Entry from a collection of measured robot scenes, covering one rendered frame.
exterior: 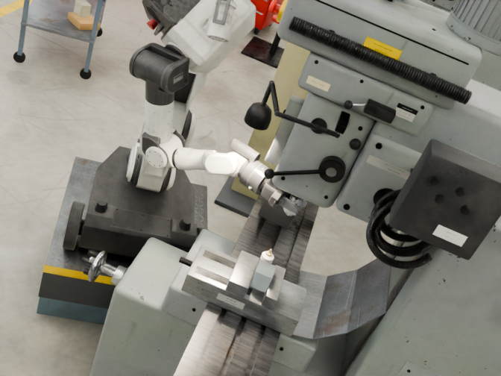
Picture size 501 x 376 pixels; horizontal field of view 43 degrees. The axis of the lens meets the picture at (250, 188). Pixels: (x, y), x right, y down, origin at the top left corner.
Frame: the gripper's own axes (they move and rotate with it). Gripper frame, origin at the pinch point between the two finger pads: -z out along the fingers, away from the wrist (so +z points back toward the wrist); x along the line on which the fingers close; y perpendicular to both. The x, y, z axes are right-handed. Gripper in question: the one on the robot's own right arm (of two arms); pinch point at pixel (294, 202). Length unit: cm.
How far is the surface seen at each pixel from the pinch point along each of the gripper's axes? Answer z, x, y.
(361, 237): 5, 194, 124
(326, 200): -10.3, -7.0, -11.6
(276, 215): 10.3, 22.9, 24.0
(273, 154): 10.0, -5.5, -13.4
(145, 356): 17, -23, 72
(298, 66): 76, 156, 28
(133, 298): 27, -26, 49
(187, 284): 9.6, -30.1, 24.5
